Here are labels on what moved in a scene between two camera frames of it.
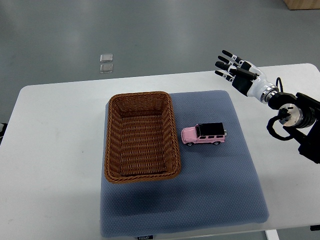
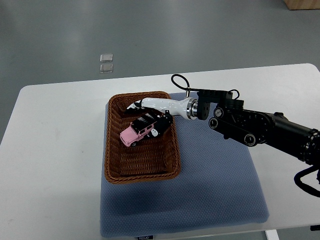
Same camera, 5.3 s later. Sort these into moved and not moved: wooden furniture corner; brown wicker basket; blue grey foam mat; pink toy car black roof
Moved: pink toy car black roof
Not moved: blue grey foam mat; brown wicker basket; wooden furniture corner
